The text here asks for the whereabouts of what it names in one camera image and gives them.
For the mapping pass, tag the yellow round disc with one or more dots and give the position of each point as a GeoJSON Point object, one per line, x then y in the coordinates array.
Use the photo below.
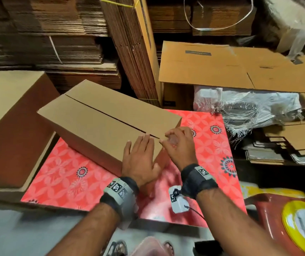
{"type": "Point", "coordinates": [291, 221]}

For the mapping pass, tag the person's left forearm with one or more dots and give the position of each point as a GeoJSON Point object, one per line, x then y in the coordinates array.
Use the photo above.
{"type": "Point", "coordinates": [83, 234]}

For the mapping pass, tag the red plastic stool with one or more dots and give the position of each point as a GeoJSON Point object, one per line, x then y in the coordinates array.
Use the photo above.
{"type": "Point", "coordinates": [264, 221]}

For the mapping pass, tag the yellow-tied cardboard bundle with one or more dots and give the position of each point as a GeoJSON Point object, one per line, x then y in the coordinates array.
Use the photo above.
{"type": "Point", "coordinates": [131, 45]}

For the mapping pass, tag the person's left hand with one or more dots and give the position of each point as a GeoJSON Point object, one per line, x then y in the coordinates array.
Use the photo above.
{"type": "Point", "coordinates": [141, 162]}

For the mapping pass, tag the person's right forearm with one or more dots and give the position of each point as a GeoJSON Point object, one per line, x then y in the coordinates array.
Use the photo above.
{"type": "Point", "coordinates": [238, 224]}

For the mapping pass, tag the white woven sack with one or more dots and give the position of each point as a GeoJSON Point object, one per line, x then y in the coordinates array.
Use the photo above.
{"type": "Point", "coordinates": [248, 106]}

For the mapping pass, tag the small brown cardboard box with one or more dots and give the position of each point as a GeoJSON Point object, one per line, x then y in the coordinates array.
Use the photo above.
{"type": "Point", "coordinates": [94, 125]}

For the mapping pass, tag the wall of cardboard stacks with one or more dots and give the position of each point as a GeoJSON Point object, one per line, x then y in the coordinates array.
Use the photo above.
{"type": "Point", "coordinates": [40, 34]}

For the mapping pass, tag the dark brown cardboard box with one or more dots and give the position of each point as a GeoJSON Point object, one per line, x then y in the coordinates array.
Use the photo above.
{"type": "Point", "coordinates": [176, 97]}

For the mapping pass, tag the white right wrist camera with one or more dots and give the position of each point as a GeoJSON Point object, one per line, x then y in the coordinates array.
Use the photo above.
{"type": "Point", "coordinates": [178, 200]}

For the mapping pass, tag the person's right hand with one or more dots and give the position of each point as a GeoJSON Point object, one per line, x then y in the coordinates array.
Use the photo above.
{"type": "Point", "coordinates": [180, 149]}

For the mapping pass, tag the low pile of cardboard sheets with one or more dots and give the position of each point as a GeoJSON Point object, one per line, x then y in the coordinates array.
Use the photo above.
{"type": "Point", "coordinates": [296, 136]}

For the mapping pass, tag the red patterned table cloth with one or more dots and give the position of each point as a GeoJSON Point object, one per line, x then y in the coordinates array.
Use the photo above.
{"type": "Point", "coordinates": [62, 178]}

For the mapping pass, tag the white plastic sack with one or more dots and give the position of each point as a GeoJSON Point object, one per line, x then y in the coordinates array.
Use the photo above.
{"type": "Point", "coordinates": [296, 18]}

